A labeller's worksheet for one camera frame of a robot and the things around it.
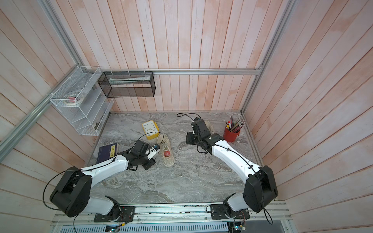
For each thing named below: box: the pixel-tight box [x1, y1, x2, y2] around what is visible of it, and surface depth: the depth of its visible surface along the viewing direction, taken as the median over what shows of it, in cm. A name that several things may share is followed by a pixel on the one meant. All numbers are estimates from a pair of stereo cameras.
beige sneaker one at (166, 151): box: [156, 133, 175, 167], surface depth 90 cm
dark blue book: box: [96, 142, 119, 165], surface depth 97 cm
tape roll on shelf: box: [63, 93, 85, 106], surface depth 75 cm
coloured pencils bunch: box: [224, 115, 246, 134], surface depth 97 cm
